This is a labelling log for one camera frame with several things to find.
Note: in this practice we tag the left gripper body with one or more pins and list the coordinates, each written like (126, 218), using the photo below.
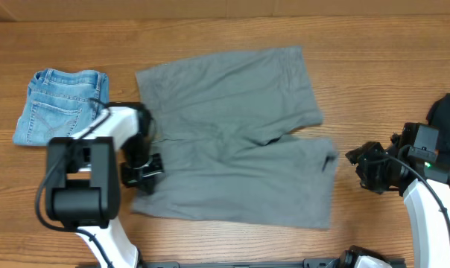
(132, 176)

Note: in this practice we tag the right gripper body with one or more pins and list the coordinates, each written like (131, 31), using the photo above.
(373, 167)

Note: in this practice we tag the grey shorts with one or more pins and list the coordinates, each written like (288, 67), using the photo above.
(225, 127)

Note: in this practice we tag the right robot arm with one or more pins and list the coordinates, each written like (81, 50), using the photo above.
(409, 166)

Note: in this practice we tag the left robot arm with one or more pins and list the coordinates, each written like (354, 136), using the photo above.
(81, 191)

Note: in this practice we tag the folded blue denim jeans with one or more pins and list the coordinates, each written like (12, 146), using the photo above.
(60, 104)

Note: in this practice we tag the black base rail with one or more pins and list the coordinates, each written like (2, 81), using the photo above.
(353, 257)

